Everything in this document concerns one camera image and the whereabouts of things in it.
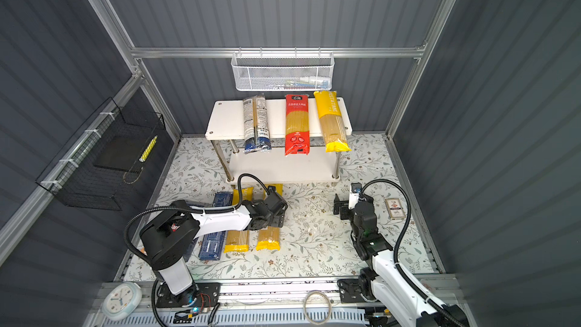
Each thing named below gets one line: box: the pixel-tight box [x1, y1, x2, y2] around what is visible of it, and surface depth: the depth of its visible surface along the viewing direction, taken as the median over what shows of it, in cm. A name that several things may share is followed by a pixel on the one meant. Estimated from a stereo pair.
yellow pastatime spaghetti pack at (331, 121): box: [313, 90, 352, 153], surface depth 75 cm
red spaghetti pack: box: [284, 94, 311, 156], surface depth 74 cm
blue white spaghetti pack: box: [242, 93, 273, 154], surface depth 75 cm
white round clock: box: [102, 281, 143, 321], surface depth 72 cm
